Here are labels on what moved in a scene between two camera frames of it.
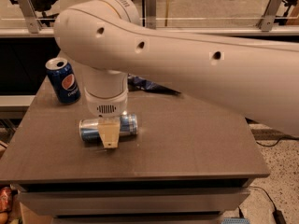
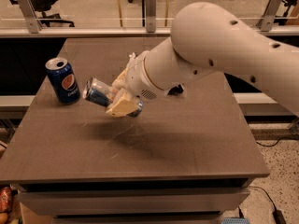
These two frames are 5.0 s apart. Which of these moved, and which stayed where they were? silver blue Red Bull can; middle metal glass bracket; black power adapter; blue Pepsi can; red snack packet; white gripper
Moved: silver blue Red Bull can; white gripper
Stayed: blue Pepsi can; middle metal glass bracket; red snack packet; black power adapter
